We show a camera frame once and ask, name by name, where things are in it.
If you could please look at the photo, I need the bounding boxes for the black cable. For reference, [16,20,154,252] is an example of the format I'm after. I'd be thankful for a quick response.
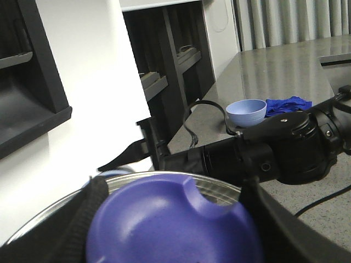
[293,184,351,218]

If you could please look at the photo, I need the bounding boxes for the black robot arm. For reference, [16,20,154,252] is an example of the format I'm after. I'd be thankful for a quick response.
[1,86,350,262]

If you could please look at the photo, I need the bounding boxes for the grey vertical curtain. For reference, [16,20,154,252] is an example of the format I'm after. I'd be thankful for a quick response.
[233,1,350,51]

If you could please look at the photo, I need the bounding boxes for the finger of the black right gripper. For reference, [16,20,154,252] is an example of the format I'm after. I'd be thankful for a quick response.
[239,177,350,262]

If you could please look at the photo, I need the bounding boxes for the kitchen sink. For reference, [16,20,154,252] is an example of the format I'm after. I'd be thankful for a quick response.
[319,53,350,94]

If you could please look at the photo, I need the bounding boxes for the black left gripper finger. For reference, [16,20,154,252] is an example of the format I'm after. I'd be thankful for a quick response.
[1,176,109,262]

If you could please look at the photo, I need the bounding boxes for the black wall shelf unit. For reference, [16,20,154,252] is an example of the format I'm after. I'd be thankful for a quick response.
[123,1,214,141]

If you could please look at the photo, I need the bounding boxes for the glass lid with blue knob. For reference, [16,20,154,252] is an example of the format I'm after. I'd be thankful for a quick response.
[5,172,264,262]

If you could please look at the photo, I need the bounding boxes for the light blue bowl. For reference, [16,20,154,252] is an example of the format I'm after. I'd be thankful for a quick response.
[225,99,267,128]

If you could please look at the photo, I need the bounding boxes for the blue cloth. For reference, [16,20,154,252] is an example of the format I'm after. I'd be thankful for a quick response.
[265,96,313,117]

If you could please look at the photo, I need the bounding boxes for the white wall cable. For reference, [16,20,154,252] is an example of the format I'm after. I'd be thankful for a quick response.
[212,0,230,33]

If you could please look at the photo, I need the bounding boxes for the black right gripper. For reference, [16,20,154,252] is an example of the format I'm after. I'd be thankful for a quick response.
[97,117,205,174]

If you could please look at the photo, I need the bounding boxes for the light blue ribbed cup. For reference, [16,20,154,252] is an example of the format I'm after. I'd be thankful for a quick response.
[99,169,134,178]

